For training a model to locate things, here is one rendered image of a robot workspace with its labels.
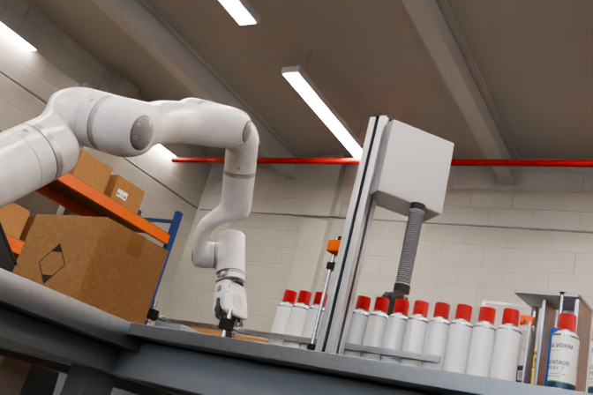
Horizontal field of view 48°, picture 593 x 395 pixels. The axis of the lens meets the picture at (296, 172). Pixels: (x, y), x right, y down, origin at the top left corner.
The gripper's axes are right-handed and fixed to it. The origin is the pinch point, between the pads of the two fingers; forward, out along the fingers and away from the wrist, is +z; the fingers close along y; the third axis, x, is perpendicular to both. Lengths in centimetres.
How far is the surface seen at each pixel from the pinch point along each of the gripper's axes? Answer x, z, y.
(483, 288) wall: 59, -176, 415
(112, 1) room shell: 198, -344, 84
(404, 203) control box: -62, -14, -11
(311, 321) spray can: -28.7, 3.9, -2.7
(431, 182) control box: -68, -19, -8
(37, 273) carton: 29, -12, -43
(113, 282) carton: 11.3, -7.7, -32.5
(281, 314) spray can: -19.6, -0.5, -2.2
